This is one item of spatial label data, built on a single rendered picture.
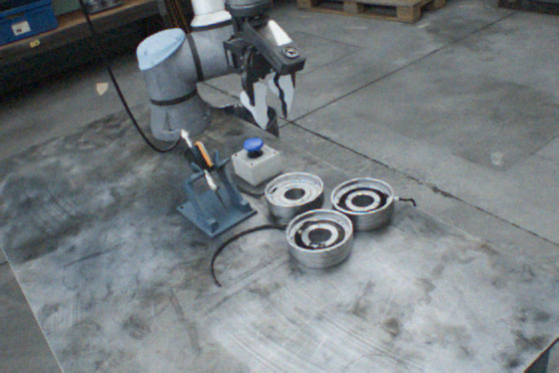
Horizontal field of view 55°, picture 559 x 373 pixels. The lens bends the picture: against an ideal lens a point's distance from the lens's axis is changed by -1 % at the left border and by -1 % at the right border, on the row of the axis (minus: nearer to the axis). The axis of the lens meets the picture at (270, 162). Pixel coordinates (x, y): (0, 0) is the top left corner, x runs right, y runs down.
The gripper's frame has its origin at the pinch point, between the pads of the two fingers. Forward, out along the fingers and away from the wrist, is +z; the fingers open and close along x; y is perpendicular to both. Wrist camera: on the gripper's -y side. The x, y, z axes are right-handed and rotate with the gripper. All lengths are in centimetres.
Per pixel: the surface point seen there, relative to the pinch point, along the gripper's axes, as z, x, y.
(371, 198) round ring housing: 14.1, -6.9, -14.6
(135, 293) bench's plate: 16.4, 33.3, -2.4
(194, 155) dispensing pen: 3.7, 13.6, 7.2
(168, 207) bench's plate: 16.4, 18.4, 15.0
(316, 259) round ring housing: 13.9, 9.8, -19.6
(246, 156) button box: 11.9, 0.9, 12.1
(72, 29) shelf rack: 53, -53, 329
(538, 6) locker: 91, -326, 140
